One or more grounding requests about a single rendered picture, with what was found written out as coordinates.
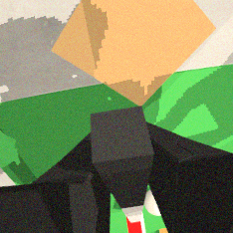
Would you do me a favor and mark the green flat mat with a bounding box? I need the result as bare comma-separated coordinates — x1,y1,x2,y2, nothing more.
0,64,233,233

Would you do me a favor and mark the orange block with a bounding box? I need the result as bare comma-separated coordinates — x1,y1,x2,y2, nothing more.
159,228,167,233

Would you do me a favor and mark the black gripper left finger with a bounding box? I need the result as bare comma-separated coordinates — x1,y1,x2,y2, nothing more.
0,132,112,233

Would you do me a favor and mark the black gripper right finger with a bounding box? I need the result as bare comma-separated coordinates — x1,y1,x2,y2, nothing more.
146,122,233,233

